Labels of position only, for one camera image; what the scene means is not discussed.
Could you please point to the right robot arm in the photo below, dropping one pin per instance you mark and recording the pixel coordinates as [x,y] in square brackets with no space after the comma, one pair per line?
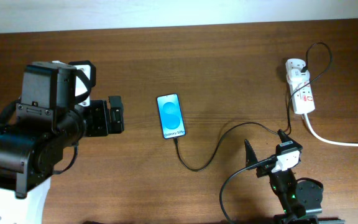
[300,198]

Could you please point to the white USB wall charger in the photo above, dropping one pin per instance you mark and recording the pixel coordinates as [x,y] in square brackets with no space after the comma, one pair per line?
[296,76]

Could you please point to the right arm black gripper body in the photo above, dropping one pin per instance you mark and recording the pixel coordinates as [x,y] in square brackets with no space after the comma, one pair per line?
[281,184]

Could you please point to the right arm white wrist camera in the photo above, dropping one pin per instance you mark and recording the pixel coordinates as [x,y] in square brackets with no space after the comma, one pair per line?
[286,160]

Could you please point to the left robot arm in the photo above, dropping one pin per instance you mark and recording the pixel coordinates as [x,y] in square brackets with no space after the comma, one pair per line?
[53,112]

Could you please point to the blue Galaxy smartphone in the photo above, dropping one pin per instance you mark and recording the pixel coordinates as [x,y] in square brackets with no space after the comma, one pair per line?
[171,118]

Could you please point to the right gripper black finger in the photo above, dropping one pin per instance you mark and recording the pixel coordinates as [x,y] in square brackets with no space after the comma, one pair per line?
[251,158]
[288,144]

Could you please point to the left arm white wrist camera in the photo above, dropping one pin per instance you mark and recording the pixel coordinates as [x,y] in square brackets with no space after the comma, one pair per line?
[73,82]

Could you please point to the white power strip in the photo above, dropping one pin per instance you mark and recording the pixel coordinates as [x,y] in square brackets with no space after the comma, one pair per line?
[303,101]

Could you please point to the arm white wrist camera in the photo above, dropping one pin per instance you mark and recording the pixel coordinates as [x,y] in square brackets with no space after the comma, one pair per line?
[73,82]
[286,160]

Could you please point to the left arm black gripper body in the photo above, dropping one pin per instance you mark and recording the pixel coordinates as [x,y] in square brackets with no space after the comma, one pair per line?
[96,117]

